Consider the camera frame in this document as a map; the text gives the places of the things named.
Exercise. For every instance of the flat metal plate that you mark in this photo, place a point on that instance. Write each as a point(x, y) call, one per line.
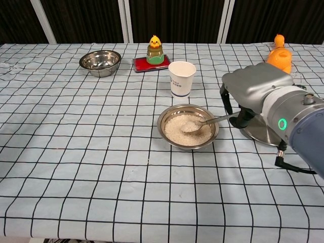
point(263, 132)

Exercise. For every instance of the red flat box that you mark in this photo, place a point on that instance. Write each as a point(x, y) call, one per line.
point(140, 65)

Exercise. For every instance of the blue checkered tablecloth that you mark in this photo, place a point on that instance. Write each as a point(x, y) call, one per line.
point(88, 152)

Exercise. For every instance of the metal spoon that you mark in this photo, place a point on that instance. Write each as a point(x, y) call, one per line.
point(217, 119)

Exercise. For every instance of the orange rubber chicken toy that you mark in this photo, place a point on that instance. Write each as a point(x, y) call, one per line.
point(279, 58)

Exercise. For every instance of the metal bowl holding rice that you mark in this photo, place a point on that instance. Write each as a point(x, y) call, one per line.
point(177, 145)

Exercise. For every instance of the yellow chick toy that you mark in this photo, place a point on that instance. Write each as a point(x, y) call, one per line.
point(155, 50)

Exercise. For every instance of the empty metal bowl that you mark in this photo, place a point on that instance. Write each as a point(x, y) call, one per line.
point(100, 62)

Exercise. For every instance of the white partition frame post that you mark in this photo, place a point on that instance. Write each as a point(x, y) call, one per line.
point(46, 22)
point(225, 22)
point(125, 22)

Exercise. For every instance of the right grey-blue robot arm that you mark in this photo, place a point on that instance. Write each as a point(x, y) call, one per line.
point(301, 121)

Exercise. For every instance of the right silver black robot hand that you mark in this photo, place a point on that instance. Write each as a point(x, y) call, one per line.
point(255, 83)

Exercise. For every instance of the white paper cup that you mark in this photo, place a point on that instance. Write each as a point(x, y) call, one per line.
point(181, 83)

